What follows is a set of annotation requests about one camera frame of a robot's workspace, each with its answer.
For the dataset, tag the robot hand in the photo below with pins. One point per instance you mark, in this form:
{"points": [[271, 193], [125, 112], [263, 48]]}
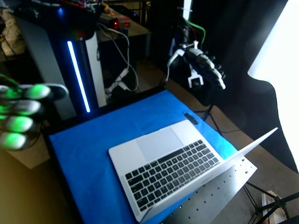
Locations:
{"points": [[21, 107], [201, 59]]}

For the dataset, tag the silver laptop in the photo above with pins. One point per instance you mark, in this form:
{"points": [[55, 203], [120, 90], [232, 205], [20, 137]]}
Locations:
{"points": [[163, 144]]}

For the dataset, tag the black light stand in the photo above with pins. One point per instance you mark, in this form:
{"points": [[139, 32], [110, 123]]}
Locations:
{"points": [[208, 95]]}

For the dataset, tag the black curtain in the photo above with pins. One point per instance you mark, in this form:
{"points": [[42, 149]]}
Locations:
{"points": [[233, 35]]}

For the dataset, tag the robot body column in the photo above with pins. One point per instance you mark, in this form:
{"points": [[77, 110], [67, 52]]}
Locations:
{"points": [[46, 70]]}

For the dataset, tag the small black clip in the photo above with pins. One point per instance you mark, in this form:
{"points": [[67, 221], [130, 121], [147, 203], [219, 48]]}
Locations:
{"points": [[190, 117]]}

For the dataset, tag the grey desk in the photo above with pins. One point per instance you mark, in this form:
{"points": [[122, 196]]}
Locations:
{"points": [[137, 30]]}

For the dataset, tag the white power strip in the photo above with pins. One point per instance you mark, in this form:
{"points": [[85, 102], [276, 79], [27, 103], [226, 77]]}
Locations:
{"points": [[121, 77]]}

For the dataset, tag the blue cloth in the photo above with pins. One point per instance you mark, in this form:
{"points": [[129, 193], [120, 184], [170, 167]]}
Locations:
{"points": [[81, 163]]}

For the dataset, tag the black device with red lights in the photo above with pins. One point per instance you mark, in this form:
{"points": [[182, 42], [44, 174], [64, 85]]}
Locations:
{"points": [[114, 22]]}

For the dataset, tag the perforated metal plate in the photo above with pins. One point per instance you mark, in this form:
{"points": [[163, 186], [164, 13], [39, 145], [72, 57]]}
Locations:
{"points": [[222, 193]]}

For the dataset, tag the pale wooden piece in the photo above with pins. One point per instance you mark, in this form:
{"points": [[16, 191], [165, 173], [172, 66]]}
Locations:
{"points": [[266, 198]]}

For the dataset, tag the black tripod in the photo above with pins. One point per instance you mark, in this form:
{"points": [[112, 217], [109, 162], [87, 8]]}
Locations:
{"points": [[278, 200]]}

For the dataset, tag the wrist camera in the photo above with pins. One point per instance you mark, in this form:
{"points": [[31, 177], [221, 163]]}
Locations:
{"points": [[195, 81]]}

